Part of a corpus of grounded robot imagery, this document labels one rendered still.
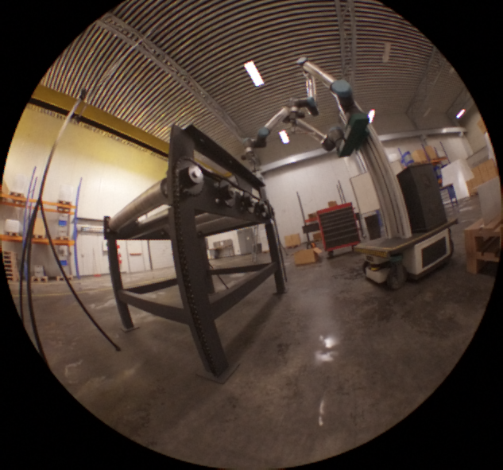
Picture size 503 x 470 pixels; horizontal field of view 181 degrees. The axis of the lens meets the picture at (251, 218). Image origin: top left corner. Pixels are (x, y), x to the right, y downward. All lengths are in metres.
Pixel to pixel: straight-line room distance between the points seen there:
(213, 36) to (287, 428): 8.65
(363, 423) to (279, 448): 0.22
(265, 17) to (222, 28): 1.76
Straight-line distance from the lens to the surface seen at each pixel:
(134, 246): 10.44
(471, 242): 1.34
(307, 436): 0.58
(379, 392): 0.66
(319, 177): 11.69
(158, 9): 8.07
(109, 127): 7.97
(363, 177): 5.46
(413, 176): 1.45
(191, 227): 0.62
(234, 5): 7.91
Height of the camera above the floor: 0.55
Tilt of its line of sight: 10 degrees up
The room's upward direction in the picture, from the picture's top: 11 degrees counter-clockwise
